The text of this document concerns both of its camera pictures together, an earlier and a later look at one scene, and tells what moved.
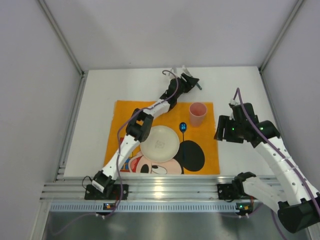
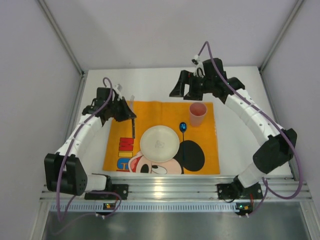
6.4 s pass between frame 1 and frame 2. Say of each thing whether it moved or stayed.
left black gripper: moved
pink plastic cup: stayed
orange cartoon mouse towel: stayed
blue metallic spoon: stayed
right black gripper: moved
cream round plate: stayed
